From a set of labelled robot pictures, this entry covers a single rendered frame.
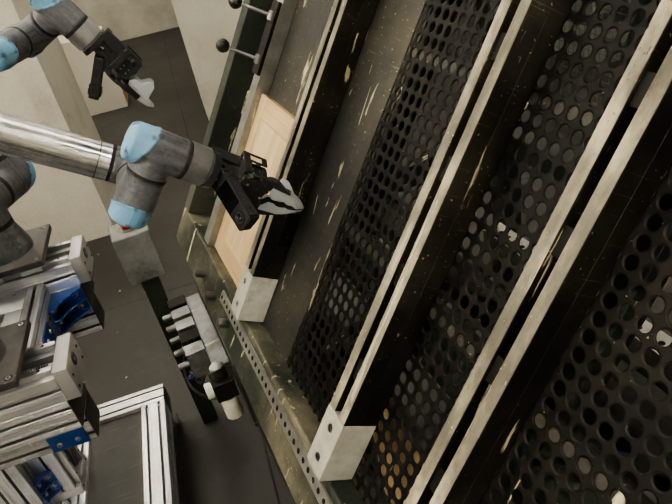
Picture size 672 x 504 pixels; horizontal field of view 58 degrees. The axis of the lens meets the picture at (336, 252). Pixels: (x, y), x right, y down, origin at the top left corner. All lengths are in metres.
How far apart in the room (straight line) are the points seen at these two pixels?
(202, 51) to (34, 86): 1.85
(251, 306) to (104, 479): 1.03
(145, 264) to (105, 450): 0.72
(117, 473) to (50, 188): 2.21
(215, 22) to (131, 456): 3.79
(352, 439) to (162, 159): 0.59
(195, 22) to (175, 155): 4.21
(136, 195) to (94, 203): 2.97
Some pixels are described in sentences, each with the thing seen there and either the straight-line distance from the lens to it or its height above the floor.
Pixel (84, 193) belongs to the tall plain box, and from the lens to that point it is 4.09.
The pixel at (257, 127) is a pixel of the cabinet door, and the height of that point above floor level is 1.23.
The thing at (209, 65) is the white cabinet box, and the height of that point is 0.49.
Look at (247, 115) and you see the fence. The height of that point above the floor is 1.25.
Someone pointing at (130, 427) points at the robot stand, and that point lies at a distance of 2.45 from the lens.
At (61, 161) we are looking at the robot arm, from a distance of 1.27.
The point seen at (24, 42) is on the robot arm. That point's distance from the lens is 1.65.
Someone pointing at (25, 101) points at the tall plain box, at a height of 0.95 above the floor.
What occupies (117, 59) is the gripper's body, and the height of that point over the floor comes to 1.49.
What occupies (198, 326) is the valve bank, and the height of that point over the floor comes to 0.74.
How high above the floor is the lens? 1.85
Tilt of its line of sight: 34 degrees down
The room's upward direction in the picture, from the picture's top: 12 degrees counter-clockwise
